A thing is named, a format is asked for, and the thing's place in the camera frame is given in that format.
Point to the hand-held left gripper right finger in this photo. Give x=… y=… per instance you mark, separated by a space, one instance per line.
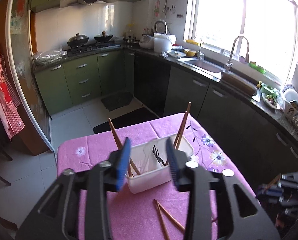
x=173 y=166

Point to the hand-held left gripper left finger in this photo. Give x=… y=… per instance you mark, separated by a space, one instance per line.
x=122 y=166

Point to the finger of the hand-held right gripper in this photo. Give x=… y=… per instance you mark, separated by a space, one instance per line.
x=271 y=192

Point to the wooden chopstick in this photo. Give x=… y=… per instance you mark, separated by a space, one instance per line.
x=161 y=220
x=114 y=132
x=179 y=130
x=171 y=217
x=274 y=180
x=184 y=120

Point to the white plastic utensil holder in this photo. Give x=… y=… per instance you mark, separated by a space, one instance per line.
x=151 y=177

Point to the black plastic fork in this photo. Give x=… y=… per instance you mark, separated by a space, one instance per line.
x=158 y=152

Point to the purple floral tablecloth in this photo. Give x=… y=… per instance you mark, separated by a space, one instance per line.
x=96 y=150

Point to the large dark floor mat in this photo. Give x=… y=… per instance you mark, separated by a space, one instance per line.
x=131 y=120

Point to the small dark floor mat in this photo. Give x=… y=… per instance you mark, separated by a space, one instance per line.
x=117 y=101

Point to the dark lower cabinets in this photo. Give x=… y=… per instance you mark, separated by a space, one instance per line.
x=226 y=110

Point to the plate of food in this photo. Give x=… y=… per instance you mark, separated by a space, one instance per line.
x=271 y=100

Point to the green lower cabinets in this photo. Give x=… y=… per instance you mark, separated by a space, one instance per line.
x=81 y=80

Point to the white plates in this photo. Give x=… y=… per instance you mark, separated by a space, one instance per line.
x=290 y=95

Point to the green container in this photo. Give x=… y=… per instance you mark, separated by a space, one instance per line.
x=267 y=88

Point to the wooden cutting board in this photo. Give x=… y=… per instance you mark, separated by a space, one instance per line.
x=239 y=83

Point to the steel sink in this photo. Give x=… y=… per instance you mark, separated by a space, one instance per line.
x=204 y=65

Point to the white dish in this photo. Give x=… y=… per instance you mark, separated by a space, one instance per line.
x=176 y=54

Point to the yellow bowl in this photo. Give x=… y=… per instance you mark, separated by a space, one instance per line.
x=190 y=53

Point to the small steel faucet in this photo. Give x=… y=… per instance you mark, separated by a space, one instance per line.
x=201 y=52

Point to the gas stove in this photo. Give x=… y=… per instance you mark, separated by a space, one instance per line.
x=94 y=48

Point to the white plastic bucket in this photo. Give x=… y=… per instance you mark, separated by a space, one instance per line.
x=162 y=45

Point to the large steel faucet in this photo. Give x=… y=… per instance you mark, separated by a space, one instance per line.
x=230 y=55

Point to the white rice cooker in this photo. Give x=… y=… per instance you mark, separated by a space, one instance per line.
x=147 y=41

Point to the black open wok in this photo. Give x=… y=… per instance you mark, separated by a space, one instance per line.
x=103 y=37

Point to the clear plastic bag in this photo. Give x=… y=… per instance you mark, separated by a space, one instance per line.
x=50 y=57

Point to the black wok with lid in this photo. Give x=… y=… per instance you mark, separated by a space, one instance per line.
x=77 y=40

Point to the red checked apron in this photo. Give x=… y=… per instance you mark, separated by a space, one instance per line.
x=3 y=85

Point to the wooden framed glass door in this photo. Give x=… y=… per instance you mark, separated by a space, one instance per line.
x=23 y=55

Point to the window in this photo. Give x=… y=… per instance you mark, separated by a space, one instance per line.
x=239 y=17

